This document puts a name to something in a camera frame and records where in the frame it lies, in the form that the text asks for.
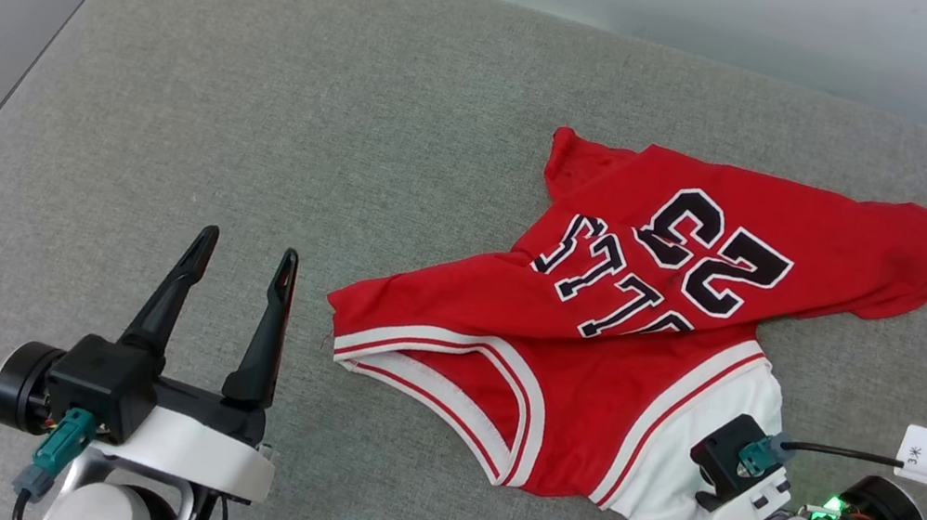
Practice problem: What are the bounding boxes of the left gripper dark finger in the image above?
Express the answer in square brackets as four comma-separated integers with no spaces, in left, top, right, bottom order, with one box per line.
[221,241,302,413]
[118,214,221,367]

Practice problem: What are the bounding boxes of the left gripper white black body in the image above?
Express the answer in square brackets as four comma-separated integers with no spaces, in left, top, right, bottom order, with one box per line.
[0,336,290,506]

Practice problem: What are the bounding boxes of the red and white basketball jersey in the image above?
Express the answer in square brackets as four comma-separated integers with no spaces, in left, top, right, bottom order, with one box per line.
[298,93,927,520]

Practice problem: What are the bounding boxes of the grey fabric sofa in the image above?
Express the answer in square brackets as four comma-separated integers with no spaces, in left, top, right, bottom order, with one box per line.
[0,0,927,520]

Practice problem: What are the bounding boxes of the right teal cable connector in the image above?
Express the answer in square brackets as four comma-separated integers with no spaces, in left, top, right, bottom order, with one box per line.
[736,432,786,479]

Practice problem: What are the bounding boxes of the teal cable connector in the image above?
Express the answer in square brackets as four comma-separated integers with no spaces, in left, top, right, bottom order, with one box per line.
[736,432,786,479]
[9,400,99,510]

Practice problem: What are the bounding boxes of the left teal cable connector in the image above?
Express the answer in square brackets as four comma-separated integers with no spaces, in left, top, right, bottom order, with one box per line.
[9,400,99,510]

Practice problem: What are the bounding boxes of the right arm labelled black cable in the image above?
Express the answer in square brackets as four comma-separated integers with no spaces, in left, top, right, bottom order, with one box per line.
[777,435,927,497]

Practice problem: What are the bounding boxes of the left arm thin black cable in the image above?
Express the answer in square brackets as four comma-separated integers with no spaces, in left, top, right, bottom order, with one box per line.
[10,463,233,520]

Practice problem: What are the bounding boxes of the white paper cable label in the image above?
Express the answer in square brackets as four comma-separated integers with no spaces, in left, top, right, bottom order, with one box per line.
[893,423,927,486]

